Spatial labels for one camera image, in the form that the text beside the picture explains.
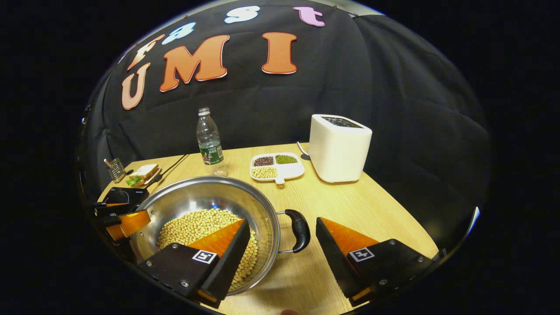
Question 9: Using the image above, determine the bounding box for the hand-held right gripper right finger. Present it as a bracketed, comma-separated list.
[315, 217, 440, 307]

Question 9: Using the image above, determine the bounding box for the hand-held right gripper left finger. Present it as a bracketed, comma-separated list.
[138, 219, 252, 309]

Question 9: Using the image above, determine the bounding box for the black induction cooktop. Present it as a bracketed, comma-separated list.
[103, 187, 150, 206]

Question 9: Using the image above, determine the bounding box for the steel pot with soybeans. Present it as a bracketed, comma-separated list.
[129, 176, 311, 297]

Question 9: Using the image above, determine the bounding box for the small metal utensil holder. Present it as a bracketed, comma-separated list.
[104, 157, 127, 183]

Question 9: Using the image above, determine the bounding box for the sandwich on white plate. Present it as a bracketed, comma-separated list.
[126, 164, 161, 187]

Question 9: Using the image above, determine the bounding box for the white divided bean dish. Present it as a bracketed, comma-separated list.
[250, 152, 305, 185]

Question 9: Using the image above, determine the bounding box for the white toaster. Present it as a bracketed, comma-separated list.
[308, 114, 373, 183]

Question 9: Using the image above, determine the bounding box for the clear plastic water bottle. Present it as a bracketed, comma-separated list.
[196, 107, 228, 177]

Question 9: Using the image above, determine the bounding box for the black backdrop cloth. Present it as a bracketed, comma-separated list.
[77, 0, 490, 254]

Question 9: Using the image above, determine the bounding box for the black power cable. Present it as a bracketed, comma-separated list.
[151, 154, 189, 183]

